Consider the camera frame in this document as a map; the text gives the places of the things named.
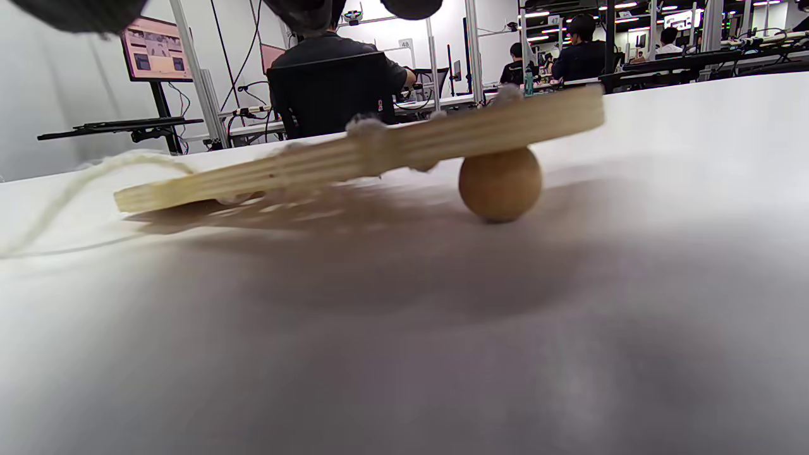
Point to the person's right hand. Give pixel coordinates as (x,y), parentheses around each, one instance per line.
(76,12)

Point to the wooden crocodile lacing toy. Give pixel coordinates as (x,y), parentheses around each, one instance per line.
(442,142)

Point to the wooden ball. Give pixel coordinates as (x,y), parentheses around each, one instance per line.
(499,186)

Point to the black monitor stand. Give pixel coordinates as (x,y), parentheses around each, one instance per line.
(120,124)

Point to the white work desk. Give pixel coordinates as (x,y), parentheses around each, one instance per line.
(253,129)

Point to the black office chair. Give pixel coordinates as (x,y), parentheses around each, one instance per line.
(328,95)

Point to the green bottle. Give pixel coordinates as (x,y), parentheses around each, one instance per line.
(528,83)

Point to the black work desk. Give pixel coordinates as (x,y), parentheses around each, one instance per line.
(670,63)

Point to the silver aluminium post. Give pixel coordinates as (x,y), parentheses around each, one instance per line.
(474,50)
(202,88)
(433,63)

